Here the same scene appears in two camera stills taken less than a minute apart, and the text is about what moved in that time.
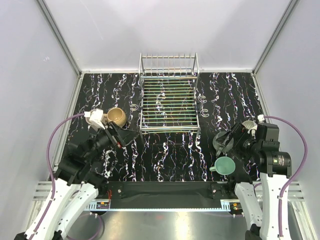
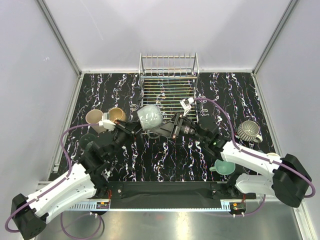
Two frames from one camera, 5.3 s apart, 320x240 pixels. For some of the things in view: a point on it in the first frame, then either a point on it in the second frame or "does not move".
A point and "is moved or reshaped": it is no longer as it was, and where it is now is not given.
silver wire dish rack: x=167 y=94 does not move
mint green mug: x=224 y=165 does not move
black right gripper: x=238 y=130 → x=170 y=129
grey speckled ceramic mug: x=217 y=143 is moved or reshaped
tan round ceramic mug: x=117 y=115 does not move
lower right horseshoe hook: x=205 y=110 does not move
